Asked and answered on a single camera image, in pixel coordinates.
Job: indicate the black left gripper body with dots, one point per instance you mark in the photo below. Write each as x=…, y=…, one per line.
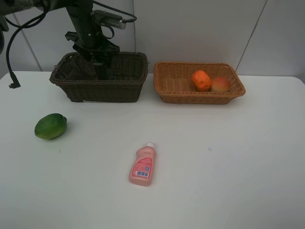
x=91, y=43

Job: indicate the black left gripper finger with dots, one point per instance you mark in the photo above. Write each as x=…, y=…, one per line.
x=107, y=58
x=88, y=56

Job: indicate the translucent pink plastic cup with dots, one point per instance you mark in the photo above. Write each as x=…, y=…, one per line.
x=77, y=74

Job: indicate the black pump bottle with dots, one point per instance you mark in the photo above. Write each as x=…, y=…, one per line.
x=103, y=70

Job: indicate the green papaya fruit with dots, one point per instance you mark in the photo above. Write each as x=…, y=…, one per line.
x=51, y=126

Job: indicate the orange tangerine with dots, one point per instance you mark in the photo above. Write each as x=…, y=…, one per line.
x=201, y=81

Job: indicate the peach fruit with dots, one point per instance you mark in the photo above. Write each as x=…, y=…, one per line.
x=220, y=85

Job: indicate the pink lotion bottle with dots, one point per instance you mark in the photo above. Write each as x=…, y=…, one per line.
x=141, y=172

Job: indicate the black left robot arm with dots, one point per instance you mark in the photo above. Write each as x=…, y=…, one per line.
x=79, y=12

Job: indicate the dark brown wicker basket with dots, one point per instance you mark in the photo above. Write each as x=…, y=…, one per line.
x=129, y=72

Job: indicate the orange wicker basket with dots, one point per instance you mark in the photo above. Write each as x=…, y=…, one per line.
x=172, y=82

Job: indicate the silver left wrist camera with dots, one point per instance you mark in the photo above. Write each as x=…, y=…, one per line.
x=104, y=18

